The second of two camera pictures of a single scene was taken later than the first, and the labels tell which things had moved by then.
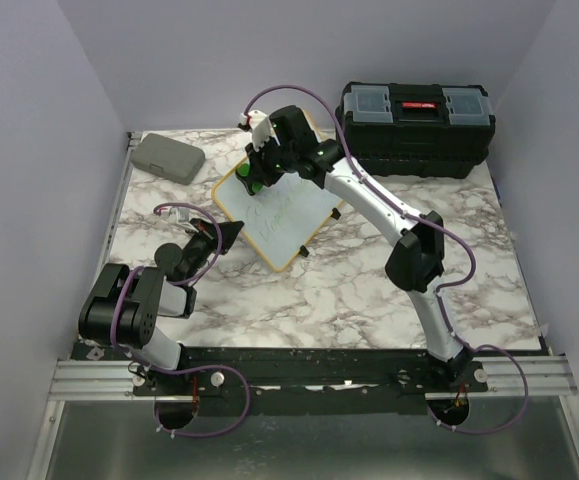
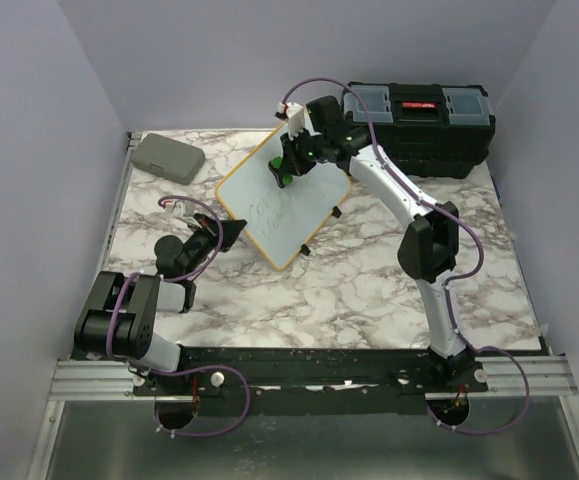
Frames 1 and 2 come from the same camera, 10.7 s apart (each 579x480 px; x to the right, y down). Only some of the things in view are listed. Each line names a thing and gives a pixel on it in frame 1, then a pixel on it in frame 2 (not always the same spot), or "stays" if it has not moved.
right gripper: [258, 170] -> [288, 152]
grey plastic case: [168, 159] stays
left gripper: [208, 232] stays
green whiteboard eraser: [242, 172] -> [275, 167]
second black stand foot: [303, 251] stays
